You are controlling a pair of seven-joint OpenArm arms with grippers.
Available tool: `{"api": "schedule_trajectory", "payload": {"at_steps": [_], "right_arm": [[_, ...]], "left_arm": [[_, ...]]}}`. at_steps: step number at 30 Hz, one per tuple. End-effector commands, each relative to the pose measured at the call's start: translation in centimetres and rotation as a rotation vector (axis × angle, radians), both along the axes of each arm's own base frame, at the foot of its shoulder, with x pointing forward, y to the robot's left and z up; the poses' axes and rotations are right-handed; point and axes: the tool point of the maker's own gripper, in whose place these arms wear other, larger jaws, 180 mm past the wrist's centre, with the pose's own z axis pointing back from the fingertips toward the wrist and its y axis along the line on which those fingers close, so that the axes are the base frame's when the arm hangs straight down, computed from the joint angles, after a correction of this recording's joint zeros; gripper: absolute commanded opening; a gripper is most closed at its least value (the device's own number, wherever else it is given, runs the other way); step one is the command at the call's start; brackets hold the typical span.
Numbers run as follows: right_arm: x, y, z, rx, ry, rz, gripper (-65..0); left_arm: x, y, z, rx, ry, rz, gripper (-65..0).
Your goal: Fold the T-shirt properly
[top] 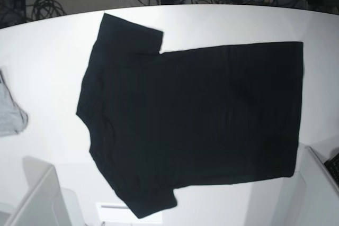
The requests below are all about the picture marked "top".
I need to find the black T-shirt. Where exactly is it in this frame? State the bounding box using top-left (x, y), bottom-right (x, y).
top-left (76, 14), bottom-right (304, 219)

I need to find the grey folded cloth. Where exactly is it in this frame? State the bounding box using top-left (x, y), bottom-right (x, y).
top-left (1, 72), bottom-right (29, 137)

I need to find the black keyboard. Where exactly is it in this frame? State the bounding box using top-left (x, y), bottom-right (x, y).
top-left (324, 154), bottom-right (339, 184)

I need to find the white right bin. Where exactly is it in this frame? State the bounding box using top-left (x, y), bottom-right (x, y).
top-left (280, 147), bottom-right (338, 226)

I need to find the white bin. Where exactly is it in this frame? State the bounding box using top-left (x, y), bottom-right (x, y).
top-left (280, 147), bottom-right (338, 226)
top-left (1, 157), bottom-right (86, 225)

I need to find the white left bin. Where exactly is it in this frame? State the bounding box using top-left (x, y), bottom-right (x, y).
top-left (1, 157), bottom-right (86, 225)

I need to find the coiled black cable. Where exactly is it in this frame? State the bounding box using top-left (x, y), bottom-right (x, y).
top-left (31, 0), bottom-right (67, 21)

